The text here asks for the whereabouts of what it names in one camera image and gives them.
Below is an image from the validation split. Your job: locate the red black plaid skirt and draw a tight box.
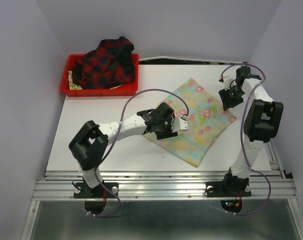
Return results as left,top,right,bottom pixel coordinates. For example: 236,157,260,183
71,36,136,90

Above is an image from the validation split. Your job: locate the pastel floral skirt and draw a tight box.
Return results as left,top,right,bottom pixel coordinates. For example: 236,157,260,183
144,78,237,167

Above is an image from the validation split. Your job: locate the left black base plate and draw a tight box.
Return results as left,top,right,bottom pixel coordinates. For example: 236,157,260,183
72,181,119,199

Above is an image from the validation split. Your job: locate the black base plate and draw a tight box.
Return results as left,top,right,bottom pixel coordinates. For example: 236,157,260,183
72,181,119,199
204,181,252,198

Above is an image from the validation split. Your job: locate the aluminium right rail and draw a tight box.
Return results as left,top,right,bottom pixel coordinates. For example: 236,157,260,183
240,61,296,180

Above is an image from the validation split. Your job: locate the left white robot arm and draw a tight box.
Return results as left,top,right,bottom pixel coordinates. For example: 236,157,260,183
68,102,178,197

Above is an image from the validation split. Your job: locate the yellow floral cloth in bin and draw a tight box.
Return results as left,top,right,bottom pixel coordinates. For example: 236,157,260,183
68,70,83,91

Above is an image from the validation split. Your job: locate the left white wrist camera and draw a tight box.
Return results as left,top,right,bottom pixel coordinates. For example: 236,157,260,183
171,116,190,133

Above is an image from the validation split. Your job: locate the red plastic bin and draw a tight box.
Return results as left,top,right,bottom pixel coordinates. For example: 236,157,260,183
60,53,139,98

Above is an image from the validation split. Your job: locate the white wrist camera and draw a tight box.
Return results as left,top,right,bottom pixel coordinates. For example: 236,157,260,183
218,76,234,90
171,116,190,133

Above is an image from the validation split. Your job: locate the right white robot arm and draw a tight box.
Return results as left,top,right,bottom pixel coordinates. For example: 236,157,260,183
218,63,284,196

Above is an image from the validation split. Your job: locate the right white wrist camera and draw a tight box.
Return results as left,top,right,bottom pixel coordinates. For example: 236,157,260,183
218,76,234,90

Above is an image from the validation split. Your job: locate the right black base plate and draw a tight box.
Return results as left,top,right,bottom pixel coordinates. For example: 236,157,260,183
204,181,252,198

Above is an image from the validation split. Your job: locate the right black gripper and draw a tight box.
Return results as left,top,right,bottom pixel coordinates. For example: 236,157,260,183
218,85,245,111

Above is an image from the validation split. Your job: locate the aluminium front rail frame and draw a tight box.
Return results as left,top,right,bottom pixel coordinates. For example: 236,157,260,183
21,168,303,240

